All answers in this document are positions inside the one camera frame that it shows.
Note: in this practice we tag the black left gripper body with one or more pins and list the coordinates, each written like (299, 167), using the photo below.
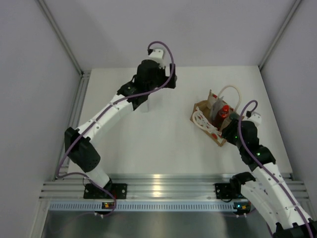
(160, 77)

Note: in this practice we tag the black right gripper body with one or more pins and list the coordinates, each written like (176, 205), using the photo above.
(231, 135)

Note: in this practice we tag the white bottle dark cap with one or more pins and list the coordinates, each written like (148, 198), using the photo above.
(145, 106)

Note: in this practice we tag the canvas watermelon print bag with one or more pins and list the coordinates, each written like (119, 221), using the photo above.
(201, 114)

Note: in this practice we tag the silver tube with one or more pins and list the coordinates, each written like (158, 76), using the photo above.
(216, 107)

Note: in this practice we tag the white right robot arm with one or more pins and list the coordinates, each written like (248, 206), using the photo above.
(265, 187)

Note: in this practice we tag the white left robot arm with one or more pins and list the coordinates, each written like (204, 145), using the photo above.
(80, 143)

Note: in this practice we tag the clear bottle grey cap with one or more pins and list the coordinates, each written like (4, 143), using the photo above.
(228, 119)

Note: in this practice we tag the red capped bottle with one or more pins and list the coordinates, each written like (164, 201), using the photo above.
(221, 115)

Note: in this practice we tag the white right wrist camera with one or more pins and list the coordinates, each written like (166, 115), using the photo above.
(255, 118)

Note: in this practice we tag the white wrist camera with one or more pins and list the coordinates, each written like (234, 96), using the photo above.
(255, 118)
(157, 55)

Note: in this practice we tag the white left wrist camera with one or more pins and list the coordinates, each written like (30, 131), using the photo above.
(157, 55)

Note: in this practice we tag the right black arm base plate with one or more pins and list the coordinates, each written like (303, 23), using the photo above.
(226, 192)

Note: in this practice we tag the left aluminium frame post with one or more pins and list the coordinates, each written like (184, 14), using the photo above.
(61, 38)

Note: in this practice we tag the aluminium frame post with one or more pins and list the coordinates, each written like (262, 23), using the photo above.
(280, 32)
(61, 38)

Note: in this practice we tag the aluminium front rail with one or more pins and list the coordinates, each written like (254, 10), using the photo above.
(143, 187)

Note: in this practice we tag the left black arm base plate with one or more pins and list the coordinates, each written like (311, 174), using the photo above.
(118, 191)

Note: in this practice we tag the right aluminium frame post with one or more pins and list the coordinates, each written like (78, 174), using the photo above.
(280, 32)

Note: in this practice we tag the slotted grey cable duct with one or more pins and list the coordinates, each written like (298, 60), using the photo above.
(212, 206)

